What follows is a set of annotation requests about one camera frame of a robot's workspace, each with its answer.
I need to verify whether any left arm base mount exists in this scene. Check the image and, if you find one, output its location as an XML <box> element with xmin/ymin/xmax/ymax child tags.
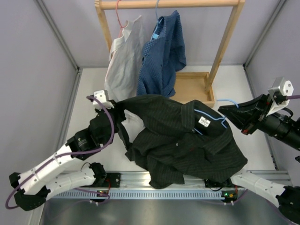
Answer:
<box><xmin>92</xmin><ymin>172</ymin><xmax>121</xmax><ymax>188</ymax></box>

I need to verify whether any dark pinstriped shirt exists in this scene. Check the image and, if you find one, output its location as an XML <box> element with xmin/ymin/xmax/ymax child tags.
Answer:
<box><xmin>117</xmin><ymin>95</ymin><xmax>248</xmax><ymax>189</ymax></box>

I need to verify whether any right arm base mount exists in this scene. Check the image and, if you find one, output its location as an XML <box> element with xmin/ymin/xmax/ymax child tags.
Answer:
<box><xmin>204</xmin><ymin>179</ymin><xmax>235</xmax><ymax>191</ymax></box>

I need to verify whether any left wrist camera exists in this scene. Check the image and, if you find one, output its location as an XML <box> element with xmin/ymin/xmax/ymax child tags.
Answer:
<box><xmin>93</xmin><ymin>90</ymin><xmax>114</xmax><ymax>109</ymax></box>

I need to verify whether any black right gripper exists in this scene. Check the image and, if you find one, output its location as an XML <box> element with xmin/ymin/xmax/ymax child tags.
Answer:
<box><xmin>218</xmin><ymin>94</ymin><xmax>300</xmax><ymax>151</ymax></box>

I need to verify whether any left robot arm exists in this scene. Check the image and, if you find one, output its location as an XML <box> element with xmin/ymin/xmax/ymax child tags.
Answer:
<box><xmin>9</xmin><ymin>109</ymin><xmax>126</xmax><ymax>211</ymax></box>

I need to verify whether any blue checked shirt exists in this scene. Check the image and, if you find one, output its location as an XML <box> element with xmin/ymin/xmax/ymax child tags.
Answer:
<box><xmin>136</xmin><ymin>10</ymin><xmax>187</xmax><ymax>97</ymax></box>

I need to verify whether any wooden clothes rack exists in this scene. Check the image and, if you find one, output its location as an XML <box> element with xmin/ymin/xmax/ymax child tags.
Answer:
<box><xmin>94</xmin><ymin>0</ymin><xmax>245</xmax><ymax>107</ymax></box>

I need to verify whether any aluminium frame post left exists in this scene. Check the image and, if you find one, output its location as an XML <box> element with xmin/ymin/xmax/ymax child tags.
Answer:
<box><xmin>33</xmin><ymin>0</ymin><xmax>80</xmax><ymax>141</ymax></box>

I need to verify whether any blue hanger under blue shirt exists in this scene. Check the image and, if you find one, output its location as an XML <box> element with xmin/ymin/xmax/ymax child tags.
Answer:
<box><xmin>155</xmin><ymin>0</ymin><xmax>160</xmax><ymax>23</ymax></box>

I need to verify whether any white shirt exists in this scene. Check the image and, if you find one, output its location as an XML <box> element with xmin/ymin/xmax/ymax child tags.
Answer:
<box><xmin>103</xmin><ymin>15</ymin><xmax>146</xmax><ymax>128</ymax></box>

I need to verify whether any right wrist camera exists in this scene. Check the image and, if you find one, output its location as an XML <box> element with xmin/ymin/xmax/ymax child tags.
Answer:
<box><xmin>267</xmin><ymin>77</ymin><xmax>294</xmax><ymax>116</ymax></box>

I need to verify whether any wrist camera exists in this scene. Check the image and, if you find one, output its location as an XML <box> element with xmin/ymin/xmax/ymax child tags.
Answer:
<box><xmin>93</xmin><ymin>90</ymin><xmax>114</xmax><ymax>109</ymax></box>
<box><xmin>267</xmin><ymin>77</ymin><xmax>294</xmax><ymax>116</ymax></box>

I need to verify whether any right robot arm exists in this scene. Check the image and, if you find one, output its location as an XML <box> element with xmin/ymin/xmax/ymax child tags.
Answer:
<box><xmin>218</xmin><ymin>94</ymin><xmax>300</xmax><ymax>224</ymax></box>

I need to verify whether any aluminium frame post right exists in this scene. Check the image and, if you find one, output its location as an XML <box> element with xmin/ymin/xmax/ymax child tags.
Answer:
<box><xmin>243</xmin><ymin>0</ymin><xmax>287</xmax><ymax>70</ymax></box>

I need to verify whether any aluminium frame post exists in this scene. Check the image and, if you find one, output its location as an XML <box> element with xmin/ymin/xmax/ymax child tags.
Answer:
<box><xmin>33</xmin><ymin>0</ymin><xmax>80</xmax><ymax>141</ymax></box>
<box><xmin>243</xmin><ymin>0</ymin><xmax>287</xmax><ymax>70</ymax></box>

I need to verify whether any pink hanger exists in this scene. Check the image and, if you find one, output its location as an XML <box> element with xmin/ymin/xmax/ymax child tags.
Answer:
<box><xmin>115</xmin><ymin>0</ymin><xmax>127</xmax><ymax>38</ymax></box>

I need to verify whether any perforated cable duct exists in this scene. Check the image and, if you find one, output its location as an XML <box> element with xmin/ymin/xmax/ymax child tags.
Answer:
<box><xmin>54</xmin><ymin>189</ymin><xmax>237</xmax><ymax>200</ymax></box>

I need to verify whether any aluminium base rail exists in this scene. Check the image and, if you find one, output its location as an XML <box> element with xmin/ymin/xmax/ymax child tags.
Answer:
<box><xmin>56</xmin><ymin>170</ymin><xmax>291</xmax><ymax>190</ymax></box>

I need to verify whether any light blue hanger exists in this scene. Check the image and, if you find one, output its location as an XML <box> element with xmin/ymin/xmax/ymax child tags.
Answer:
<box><xmin>194</xmin><ymin>99</ymin><xmax>239</xmax><ymax>129</ymax></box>

